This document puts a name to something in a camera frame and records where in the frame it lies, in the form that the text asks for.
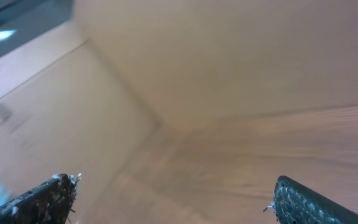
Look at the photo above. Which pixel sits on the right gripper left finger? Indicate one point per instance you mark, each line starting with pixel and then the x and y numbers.
pixel 48 203

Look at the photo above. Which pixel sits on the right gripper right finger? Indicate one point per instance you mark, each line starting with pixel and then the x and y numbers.
pixel 294 203

